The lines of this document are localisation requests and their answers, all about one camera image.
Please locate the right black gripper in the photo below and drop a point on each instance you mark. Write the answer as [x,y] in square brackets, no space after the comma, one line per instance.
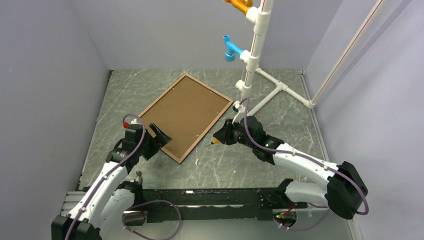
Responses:
[225,135]

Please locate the blue pipe fitting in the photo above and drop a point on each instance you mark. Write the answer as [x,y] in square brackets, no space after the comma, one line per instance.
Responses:
[231,49]

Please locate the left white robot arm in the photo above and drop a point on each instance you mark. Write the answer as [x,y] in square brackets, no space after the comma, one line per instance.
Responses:
[111,194]

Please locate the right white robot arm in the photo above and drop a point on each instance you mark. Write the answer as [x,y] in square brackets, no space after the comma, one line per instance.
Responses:
[318,179]

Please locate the yellow handled screwdriver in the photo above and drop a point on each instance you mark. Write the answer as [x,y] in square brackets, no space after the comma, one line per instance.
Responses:
[213,142]

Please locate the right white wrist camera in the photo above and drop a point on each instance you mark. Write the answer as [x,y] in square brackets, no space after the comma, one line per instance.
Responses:
[239,109]

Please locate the orange pipe fitting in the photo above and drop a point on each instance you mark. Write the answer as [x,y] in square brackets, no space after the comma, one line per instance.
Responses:
[241,5]

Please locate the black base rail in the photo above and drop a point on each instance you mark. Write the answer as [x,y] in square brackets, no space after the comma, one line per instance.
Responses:
[260,204]

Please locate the blue picture frame with photo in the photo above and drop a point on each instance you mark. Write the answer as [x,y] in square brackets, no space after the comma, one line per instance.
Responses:
[186,111]

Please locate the white diagonal PVC pole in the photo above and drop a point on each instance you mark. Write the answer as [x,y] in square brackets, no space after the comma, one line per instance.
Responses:
[326,82]

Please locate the aluminium extrusion frame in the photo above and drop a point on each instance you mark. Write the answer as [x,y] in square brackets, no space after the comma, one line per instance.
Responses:
[99,207]

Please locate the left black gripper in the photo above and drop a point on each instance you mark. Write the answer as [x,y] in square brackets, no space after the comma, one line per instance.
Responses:
[162,139]

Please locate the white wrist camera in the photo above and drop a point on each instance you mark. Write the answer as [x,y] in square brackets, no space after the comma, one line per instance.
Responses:
[130,123]
[239,109]

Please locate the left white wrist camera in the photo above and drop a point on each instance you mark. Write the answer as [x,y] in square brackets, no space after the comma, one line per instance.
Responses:
[130,123]

